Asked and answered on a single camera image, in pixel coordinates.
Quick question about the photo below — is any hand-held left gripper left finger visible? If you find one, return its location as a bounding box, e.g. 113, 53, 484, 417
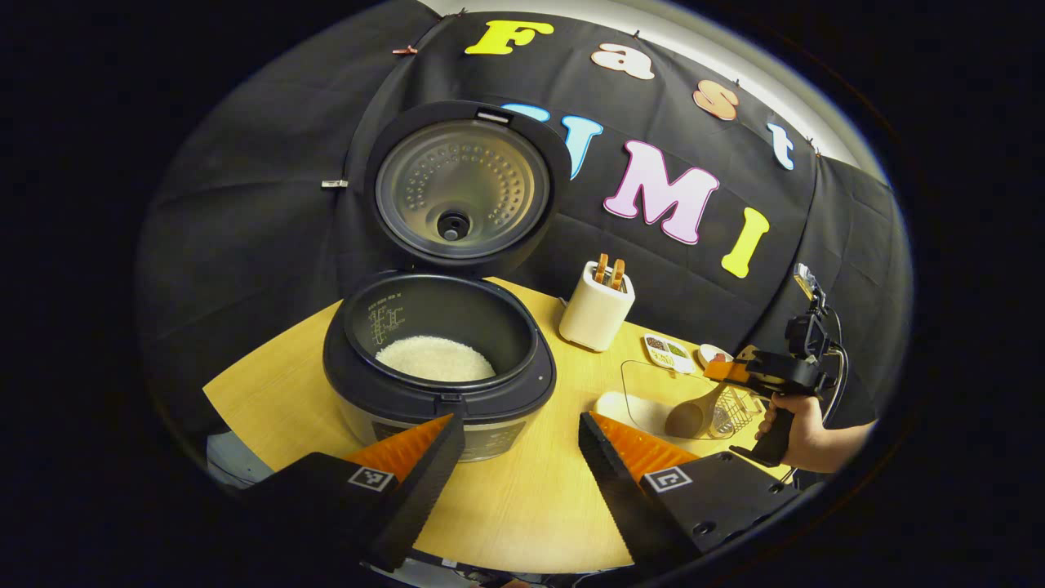
245, 412, 467, 574

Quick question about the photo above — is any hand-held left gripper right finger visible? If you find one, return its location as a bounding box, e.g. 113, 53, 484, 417
578, 412, 818, 577

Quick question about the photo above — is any wire chopstick holder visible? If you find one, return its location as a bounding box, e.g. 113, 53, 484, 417
710, 384, 765, 439

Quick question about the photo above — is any wooden spoon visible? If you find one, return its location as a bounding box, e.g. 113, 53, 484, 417
664, 380, 732, 440

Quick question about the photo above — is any dark grey rice cooker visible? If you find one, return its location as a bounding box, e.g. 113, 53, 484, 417
322, 100, 573, 464

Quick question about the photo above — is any white rice heap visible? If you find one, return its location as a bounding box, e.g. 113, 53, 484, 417
376, 335, 497, 383

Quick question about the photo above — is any white divided grain dish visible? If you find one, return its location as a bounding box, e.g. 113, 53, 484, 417
643, 332, 696, 375

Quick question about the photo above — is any white toaster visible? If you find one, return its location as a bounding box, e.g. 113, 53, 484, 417
558, 260, 636, 353

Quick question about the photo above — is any black backdrop cloth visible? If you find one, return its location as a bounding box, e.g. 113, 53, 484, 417
137, 0, 914, 458

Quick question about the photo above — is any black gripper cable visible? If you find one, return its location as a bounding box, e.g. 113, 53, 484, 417
819, 309, 852, 427

